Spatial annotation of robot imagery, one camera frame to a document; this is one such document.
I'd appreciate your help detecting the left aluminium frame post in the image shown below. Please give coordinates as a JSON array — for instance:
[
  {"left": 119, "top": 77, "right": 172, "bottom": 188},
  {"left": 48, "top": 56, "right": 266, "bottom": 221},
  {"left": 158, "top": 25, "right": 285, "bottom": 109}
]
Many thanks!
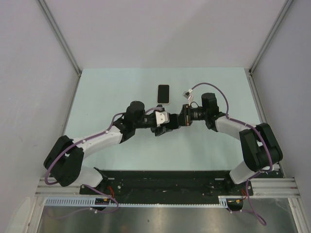
[{"left": 36, "top": 0, "right": 82, "bottom": 77}]

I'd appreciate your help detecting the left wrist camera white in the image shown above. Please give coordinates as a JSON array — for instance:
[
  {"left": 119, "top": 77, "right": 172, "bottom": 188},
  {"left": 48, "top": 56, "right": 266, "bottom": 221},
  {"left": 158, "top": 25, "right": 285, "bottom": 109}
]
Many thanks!
[{"left": 155, "top": 111, "right": 169, "bottom": 127}]

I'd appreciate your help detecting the aluminium frame post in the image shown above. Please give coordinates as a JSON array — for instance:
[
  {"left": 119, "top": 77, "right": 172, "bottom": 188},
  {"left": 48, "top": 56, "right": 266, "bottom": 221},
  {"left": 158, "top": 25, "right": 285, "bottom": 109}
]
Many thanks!
[
  {"left": 248, "top": 0, "right": 296, "bottom": 76},
  {"left": 36, "top": 0, "right": 82, "bottom": 77}
]

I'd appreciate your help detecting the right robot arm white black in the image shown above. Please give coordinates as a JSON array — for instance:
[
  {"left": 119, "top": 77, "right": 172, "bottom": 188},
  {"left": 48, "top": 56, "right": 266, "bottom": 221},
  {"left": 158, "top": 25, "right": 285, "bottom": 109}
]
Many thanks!
[{"left": 177, "top": 93, "right": 283, "bottom": 195}]

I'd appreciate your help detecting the grey slotted cable duct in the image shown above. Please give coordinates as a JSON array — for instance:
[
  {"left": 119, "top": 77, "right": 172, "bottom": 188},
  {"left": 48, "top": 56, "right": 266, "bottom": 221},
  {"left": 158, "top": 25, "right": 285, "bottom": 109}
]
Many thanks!
[{"left": 45, "top": 196, "right": 244, "bottom": 208}]

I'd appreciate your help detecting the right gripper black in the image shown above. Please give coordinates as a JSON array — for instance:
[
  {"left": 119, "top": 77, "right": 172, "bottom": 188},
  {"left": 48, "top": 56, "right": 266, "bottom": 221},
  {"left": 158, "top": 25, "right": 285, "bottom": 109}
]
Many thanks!
[{"left": 171, "top": 104, "right": 208, "bottom": 126}]

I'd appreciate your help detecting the right side aluminium rail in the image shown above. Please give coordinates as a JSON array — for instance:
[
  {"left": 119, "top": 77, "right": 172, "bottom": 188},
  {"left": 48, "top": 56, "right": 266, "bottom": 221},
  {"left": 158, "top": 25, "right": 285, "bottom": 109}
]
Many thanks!
[{"left": 247, "top": 69, "right": 311, "bottom": 233}]

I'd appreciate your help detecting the aluminium rail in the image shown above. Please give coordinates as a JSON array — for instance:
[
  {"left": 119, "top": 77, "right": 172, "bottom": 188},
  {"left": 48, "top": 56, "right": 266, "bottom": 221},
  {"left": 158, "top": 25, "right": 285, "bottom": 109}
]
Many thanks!
[
  {"left": 247, "top": 69, "right": 311, "bottom": 233},
  {"left": 35, "top": 178, "right": 300, "bottom": 199}
]

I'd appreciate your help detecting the right aluminium frame post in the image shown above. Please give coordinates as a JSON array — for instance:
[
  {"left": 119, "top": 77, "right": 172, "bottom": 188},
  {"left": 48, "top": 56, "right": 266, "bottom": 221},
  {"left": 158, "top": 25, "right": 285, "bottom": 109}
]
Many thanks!
[{"left": 248, "top": 0, "right": 296, "bottom": 76}]

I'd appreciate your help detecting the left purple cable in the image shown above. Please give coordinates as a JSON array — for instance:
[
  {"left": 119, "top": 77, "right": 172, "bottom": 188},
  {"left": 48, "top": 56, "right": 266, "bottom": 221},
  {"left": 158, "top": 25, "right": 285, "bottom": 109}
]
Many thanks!
[{"left": 45, "top": 103, "right": 163, "bottom": 220}]

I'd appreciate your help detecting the front aluminium rail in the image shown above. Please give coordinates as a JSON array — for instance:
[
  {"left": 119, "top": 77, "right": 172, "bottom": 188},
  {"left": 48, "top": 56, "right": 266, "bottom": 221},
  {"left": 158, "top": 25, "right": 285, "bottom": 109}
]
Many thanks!
[{"left": 35, "top": 178, "right": 300, "bottom": 199}]

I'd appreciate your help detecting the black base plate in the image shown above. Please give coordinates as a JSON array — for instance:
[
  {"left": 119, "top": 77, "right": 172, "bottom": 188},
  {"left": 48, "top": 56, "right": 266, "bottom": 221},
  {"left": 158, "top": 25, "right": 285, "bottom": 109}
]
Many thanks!
[{"left": 50, "top": 169, "right": 284, "bottom": 204}]

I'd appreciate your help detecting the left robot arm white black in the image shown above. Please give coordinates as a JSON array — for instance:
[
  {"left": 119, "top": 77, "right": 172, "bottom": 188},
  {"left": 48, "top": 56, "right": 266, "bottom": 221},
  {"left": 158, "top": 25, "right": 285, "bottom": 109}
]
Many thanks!
[{"left": 44, "top": 101, "right": 178, "bottom": 194}]

